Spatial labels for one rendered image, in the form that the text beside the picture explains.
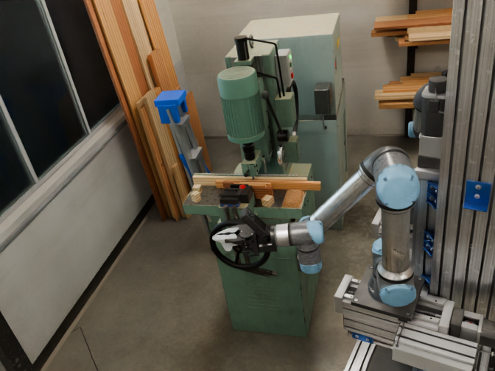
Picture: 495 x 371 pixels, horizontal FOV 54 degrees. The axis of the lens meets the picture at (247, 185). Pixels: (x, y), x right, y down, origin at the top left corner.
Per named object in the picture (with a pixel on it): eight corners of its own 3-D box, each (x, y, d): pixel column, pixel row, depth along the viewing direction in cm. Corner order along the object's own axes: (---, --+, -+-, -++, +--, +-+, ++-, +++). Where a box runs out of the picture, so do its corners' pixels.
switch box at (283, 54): (278, 87, 238) (274, 56, 230) (281, 79, 246) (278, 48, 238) (290, 87, 237) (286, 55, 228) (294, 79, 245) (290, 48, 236)
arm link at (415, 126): (412, 102, 182) (407, 143, 228) (443, 101, 179) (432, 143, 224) (412, 73, 185) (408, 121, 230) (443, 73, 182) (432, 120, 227)
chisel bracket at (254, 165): (243, 179, 235) (240, 163, 230) (250, 163, 246) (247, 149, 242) (258, 179, 233) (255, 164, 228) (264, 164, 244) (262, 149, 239)
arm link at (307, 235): (325, 250, 154) (322, 229, 149) (291, 253, 156) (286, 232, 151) (324, 235, 160) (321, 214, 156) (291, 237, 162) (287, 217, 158)
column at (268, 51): (245, 184, 265) (222, 57, 227) (255, 163, 283) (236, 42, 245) (285, 185, 259) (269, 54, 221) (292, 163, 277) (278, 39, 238)
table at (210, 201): (177, 226, 235) (174, 216, 232) (197, 191, 259) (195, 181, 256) (300, 232, 217) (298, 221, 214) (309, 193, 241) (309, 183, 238)
